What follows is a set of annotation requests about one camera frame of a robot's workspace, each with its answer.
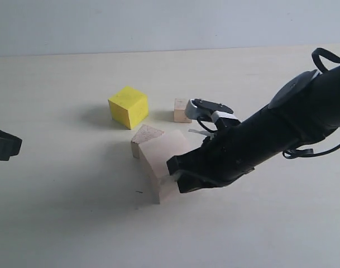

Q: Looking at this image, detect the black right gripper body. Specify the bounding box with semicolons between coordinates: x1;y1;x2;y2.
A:
199;106;299;184

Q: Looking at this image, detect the large light wooden cube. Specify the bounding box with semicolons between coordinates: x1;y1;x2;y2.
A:
139;130;190;204

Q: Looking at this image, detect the medium wooden cube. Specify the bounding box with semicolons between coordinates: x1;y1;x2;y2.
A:
131;125;164;159

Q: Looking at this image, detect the yellow cube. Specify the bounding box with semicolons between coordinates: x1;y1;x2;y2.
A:
108;87;149;130

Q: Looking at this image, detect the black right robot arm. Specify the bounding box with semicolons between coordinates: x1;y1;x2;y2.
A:
166;47;340;193

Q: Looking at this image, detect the small wooden cube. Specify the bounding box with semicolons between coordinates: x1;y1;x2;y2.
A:
174;98;192;123

